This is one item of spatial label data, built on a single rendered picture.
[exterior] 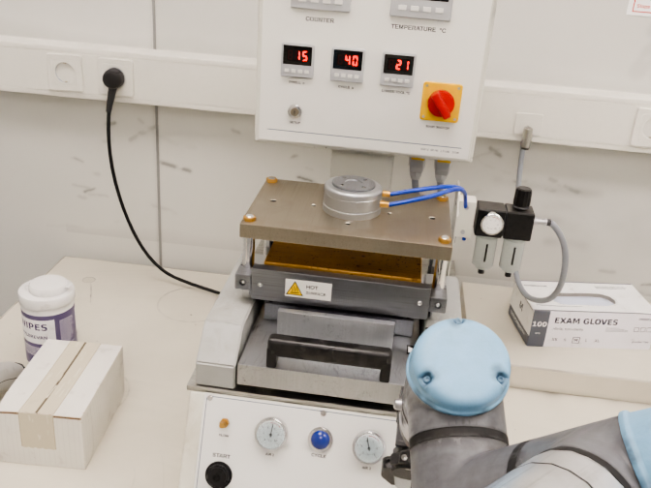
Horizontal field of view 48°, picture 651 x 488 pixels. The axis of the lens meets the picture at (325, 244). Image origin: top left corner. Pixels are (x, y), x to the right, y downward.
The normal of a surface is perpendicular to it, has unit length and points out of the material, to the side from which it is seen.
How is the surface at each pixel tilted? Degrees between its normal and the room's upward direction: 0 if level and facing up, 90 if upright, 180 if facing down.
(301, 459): 65
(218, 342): 41
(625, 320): 88
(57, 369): 1
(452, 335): 36
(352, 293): 90
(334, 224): 0
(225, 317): 0
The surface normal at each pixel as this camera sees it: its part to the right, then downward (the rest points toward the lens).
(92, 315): 0.07, -0.91
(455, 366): -0.02, -0.51
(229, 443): -0.08, -0.02
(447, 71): -0.12, 0.40
